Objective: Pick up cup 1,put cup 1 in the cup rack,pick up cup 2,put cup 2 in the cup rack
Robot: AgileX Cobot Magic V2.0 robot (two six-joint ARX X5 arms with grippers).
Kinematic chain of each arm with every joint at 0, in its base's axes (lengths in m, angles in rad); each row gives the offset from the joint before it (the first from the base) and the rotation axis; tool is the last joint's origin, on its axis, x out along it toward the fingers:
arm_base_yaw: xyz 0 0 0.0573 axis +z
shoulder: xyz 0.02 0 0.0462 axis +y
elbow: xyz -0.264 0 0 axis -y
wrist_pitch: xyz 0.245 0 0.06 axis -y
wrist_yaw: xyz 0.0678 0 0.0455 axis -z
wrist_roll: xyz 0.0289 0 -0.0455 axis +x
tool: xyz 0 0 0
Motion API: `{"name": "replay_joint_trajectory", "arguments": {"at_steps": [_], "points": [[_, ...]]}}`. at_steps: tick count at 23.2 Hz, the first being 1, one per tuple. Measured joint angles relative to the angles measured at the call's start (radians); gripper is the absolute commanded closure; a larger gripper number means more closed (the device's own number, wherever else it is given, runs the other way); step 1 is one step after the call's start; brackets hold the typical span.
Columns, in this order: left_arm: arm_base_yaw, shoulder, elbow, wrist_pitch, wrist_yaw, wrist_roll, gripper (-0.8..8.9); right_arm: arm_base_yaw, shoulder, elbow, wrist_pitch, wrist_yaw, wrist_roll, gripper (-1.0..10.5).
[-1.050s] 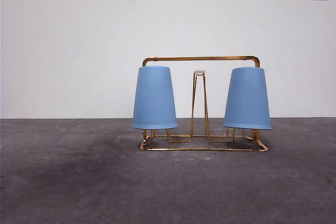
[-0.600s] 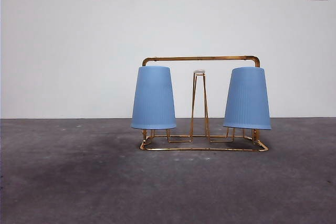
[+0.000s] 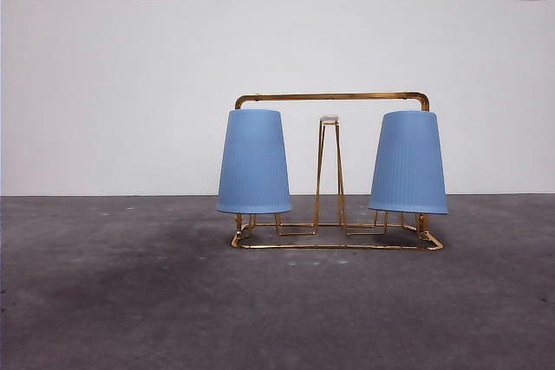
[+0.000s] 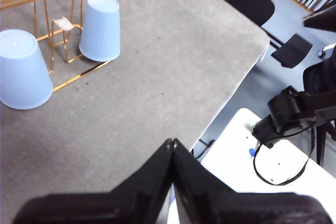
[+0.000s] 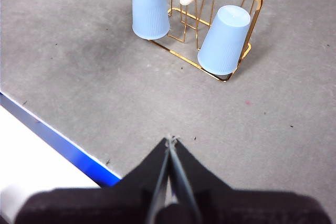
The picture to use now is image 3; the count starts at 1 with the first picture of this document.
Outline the gold wire cup rack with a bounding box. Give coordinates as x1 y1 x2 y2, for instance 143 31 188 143
230 91 444 252

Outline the blue ribbed plastic cup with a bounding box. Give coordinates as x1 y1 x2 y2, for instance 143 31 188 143
215 108 292 216
367 110 449 216

